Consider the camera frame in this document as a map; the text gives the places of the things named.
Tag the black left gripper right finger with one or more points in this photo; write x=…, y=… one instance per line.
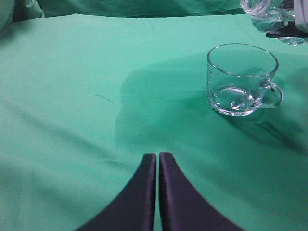
x=181, y=206

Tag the grey other gripper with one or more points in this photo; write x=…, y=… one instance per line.
x=298, y=29

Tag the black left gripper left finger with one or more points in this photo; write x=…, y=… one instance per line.
x=134, y=207

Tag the clear plastic water bottle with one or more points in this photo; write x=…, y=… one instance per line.
x=270, y=15

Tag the clear glass mug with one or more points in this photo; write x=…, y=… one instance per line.
x=240, y=79

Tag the green table cloth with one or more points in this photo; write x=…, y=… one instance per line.
x=82, y=98

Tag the green backdrop cloth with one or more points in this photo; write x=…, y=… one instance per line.
x=19, y=10

